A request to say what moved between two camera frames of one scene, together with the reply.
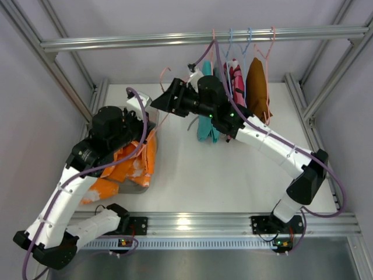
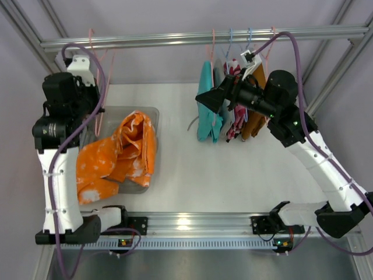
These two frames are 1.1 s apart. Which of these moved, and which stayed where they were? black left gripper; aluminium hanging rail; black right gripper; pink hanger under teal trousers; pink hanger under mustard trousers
Moved: black left gripper; black right gripper
Stayed: aluminium hanging rail; pink hanger under teal trousers; pink hanger under mustard trousers
